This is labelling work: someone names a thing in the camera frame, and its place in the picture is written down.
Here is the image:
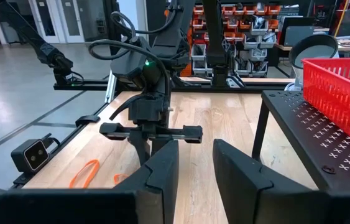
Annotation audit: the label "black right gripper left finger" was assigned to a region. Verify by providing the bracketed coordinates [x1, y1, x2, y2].
[0, 139, 180, 224]

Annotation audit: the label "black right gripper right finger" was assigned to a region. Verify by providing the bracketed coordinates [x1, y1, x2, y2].
[212, 139, 350, 224]

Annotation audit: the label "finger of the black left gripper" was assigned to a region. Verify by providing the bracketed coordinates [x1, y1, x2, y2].
[129, 136, 151, 166]
[151, 138, 176, 157]

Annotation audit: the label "black perforated metal riser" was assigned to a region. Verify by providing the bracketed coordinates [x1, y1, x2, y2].
[251, 90, 350, 224]

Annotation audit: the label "white double doors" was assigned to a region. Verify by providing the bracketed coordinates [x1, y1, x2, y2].
[28, 0, 86, 44]

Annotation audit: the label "red plastic mesh basket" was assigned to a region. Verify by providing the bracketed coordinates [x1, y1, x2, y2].
[302, 57, 350, 149]

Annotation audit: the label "orange bin storage shelving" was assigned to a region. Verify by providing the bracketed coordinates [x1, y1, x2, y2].
[190, 0, 283, 78]

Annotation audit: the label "silver metal bracket strip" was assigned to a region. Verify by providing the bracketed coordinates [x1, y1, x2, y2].
[105, 70, 119, 104]

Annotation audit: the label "black aluminium extrusion frame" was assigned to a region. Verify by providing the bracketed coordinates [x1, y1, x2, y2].
[0, 0, 293, 190]

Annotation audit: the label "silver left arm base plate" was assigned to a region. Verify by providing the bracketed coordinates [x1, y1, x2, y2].
[226, 77, 246, 88]

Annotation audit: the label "black table-level camera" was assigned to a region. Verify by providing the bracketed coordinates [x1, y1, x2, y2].
[10, 133, 61, 175]

